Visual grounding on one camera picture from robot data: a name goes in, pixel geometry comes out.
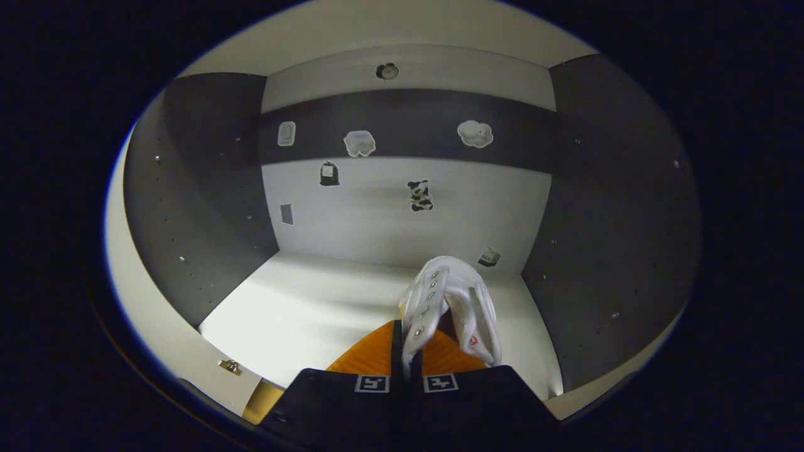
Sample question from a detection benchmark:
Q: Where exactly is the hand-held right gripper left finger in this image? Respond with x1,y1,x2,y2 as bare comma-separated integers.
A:
256,319,411,450

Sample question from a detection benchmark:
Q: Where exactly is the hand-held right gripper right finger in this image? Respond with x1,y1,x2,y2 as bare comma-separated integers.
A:
408,326,560,450

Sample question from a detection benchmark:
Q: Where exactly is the white canvas shoe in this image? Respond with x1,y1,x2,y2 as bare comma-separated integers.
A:
399,256,503,380

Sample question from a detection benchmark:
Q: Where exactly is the white shoe cabinet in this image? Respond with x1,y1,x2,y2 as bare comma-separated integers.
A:
104,0,703,434

